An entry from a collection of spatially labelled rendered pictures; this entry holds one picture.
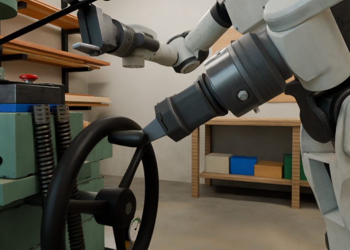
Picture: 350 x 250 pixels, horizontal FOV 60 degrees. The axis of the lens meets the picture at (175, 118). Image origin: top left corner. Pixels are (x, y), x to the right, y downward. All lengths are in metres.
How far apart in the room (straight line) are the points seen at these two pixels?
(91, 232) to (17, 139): 0.38
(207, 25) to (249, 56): 0.67
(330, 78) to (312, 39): 0.06
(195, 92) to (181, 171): 3.72
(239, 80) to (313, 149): 0.55
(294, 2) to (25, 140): 0.38
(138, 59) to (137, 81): 3.41
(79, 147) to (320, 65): 0.31
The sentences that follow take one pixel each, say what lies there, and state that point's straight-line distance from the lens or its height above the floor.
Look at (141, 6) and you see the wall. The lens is 4.46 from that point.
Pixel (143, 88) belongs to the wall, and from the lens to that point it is 4.23.
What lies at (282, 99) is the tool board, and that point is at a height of 1.08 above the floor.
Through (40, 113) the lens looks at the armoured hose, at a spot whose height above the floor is 0.96.
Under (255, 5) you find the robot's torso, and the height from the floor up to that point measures 1.18.
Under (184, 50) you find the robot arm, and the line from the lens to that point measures 1.08.
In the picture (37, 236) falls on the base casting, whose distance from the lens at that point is 0.65.
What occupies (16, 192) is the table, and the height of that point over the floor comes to 0.85.
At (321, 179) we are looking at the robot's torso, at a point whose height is 0.78.
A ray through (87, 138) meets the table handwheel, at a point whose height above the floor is 0.93.
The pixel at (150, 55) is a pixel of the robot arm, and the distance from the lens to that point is 0.97.
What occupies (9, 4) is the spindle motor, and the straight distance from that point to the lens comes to 0.71.
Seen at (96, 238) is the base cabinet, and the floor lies 0.66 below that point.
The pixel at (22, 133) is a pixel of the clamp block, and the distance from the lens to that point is 0.46.
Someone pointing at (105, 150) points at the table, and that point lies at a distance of 0.78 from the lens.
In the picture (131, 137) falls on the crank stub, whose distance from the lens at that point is 0.43.
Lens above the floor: 0.96
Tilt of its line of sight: 2 degrees down
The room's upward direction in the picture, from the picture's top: straight up
